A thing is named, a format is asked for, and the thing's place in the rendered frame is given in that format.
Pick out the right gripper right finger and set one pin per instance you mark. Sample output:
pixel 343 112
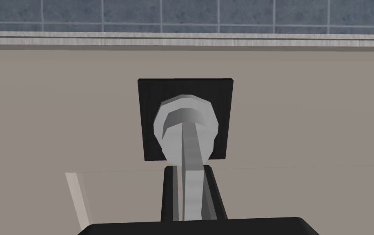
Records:
pixel 213 200

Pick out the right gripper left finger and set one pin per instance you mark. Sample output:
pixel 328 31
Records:
pixel 168 195

